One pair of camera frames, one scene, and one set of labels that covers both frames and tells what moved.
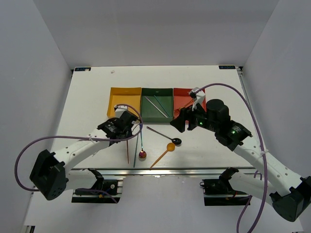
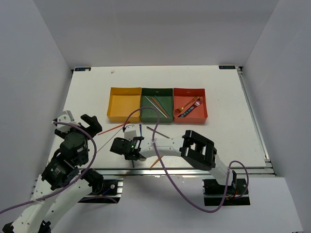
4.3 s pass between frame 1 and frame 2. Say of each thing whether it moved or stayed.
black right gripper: moved
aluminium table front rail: stayed
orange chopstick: moved
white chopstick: stayed
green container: stayed
